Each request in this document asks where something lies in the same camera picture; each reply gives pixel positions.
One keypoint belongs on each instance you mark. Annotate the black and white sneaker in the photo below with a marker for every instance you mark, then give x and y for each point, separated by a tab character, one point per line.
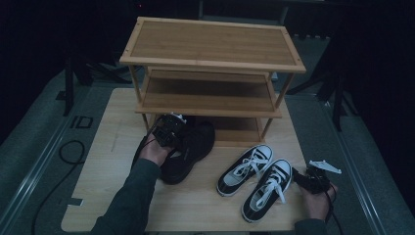
243	173
267	192

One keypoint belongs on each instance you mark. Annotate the person's right hand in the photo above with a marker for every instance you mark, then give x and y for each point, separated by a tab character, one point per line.
318	204

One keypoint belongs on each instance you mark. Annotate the black metal stand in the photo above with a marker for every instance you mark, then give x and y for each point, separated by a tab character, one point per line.
337	101
68	88

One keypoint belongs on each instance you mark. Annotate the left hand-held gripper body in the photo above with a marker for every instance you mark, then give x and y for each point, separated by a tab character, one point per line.
169	130

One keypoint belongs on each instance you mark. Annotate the aluminium floor rail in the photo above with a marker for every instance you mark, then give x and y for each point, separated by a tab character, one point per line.
355	173
36	169

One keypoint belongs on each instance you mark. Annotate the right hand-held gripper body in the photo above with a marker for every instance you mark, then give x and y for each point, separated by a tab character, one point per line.
315	181

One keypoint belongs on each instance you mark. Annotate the wooden three-tier shoe rack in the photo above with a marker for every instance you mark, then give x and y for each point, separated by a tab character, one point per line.
212	42

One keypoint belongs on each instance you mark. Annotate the person's left hand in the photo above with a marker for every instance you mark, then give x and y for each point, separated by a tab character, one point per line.
155	153

